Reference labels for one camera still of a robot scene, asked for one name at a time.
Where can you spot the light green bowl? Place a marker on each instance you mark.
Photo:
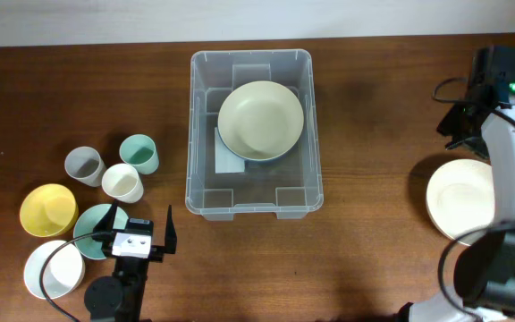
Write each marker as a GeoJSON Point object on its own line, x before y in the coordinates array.
{"type": "Point", "coordinates": [86, 223]}

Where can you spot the beige bowl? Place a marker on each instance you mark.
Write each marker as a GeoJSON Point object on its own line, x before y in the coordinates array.
{"type": "Point", "coordinates": [261, 119]}

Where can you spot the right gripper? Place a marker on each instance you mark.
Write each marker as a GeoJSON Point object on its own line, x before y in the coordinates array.
{"type": "Point", "coordinates": [446, 124]}

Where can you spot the grey cup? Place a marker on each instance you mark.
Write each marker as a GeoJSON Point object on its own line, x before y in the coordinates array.
{"type": "Point", "coordinates": [85, 165]}

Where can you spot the clear plastic storage bin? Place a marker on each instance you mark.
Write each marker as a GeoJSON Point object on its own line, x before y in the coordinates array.
{"type": "Point", "coordinates": [290, 187]}

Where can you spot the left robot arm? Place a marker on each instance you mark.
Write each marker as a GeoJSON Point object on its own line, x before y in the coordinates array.
{"type": "Point", "coordinates": [119, 296]}

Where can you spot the cream plate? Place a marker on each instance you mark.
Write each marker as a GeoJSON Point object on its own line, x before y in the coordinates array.
{"type": "Point", "coordinates": [460, 197]}

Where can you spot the cream cup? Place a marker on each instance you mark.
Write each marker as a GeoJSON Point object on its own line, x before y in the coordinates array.
{"type": "Point", "coordinates": [122, 182]}

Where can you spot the white bowl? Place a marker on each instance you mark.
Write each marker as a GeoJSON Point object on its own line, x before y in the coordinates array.
{"type": "Point", "coordinates": [62, 275]}

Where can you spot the white label in bin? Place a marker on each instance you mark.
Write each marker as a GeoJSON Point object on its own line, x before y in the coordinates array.
{"type": "Point", "coordinates": [226, 162]}

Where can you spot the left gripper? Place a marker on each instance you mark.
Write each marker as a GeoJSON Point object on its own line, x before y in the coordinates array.
{"type": "Point", "coordinates": [156, 252]}

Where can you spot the green cup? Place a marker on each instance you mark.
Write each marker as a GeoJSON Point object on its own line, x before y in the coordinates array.
{"type": "Point", "coordinates": [139, 151]}

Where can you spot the yellow bowl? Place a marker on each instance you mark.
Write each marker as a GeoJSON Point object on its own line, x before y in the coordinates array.
{"type": "Point", "coordinates": [48, 211]}

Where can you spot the dark blue plate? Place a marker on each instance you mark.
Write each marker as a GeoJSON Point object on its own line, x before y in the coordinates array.
{"type": "Point", "coordinates": [258, 160]}

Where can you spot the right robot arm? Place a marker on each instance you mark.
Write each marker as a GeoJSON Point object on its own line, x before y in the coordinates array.
{"type": "Point", "coordinates": [476, 271]}

